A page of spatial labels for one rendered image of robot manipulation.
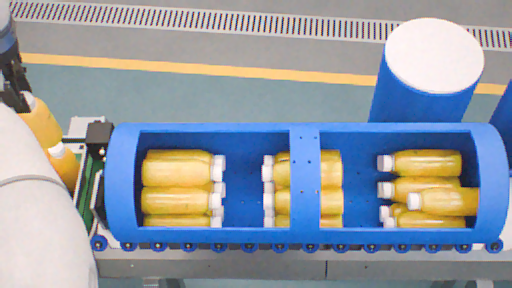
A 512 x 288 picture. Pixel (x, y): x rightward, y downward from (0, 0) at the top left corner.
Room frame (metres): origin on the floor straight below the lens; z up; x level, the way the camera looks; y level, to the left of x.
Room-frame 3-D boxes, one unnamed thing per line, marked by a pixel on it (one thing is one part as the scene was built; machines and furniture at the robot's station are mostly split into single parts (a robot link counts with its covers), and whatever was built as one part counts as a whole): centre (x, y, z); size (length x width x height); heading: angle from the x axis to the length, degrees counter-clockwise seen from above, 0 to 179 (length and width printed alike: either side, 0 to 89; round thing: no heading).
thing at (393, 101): (1.12, -0.51, 0.59); 0.28 x 0.28 x 0.88
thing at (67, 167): (0.84, 0.51, 0.98); 0.07 x 0.07 x 0.17
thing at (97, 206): (0.72, 0.40, 0.99); 0.10 x 0.02 x 0.12; 177
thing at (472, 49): (1.12, -0.51, 1.03); 0.28 x 0.28 x 0.01
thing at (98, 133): (0.93, 0.43, 0.95); 0.10 x 0.07 x 0.10; 177
